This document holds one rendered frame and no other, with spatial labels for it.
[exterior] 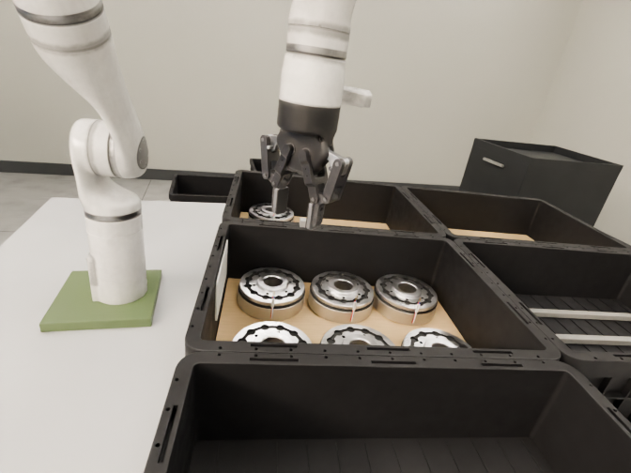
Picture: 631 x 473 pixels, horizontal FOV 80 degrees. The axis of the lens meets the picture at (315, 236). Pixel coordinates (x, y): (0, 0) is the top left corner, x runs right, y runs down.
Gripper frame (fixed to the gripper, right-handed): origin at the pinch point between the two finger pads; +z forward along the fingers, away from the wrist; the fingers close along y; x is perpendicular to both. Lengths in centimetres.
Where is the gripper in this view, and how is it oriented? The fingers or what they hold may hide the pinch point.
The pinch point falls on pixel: (296, 210)
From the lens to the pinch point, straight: 51.4
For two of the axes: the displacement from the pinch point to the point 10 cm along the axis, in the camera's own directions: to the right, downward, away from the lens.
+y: 7.7, 3.7, -5.2
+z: -1.4, 8.9, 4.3
